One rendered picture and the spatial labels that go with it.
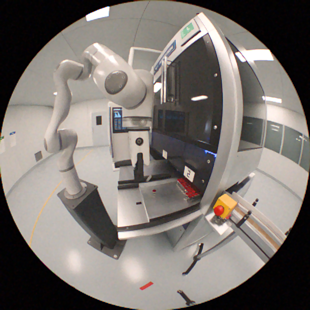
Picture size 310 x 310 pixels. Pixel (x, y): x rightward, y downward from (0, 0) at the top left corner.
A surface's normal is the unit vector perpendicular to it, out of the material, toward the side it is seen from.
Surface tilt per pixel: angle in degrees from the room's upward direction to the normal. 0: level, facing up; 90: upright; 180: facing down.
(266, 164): 90
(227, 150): 90
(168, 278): 0
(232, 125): 90
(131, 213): 0
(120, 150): 90
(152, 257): 0
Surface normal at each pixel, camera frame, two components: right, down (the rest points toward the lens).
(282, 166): -0.95, 0.07
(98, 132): 0.30, 0.32
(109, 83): -0.28, 0.43
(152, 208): 0.03, -0.94
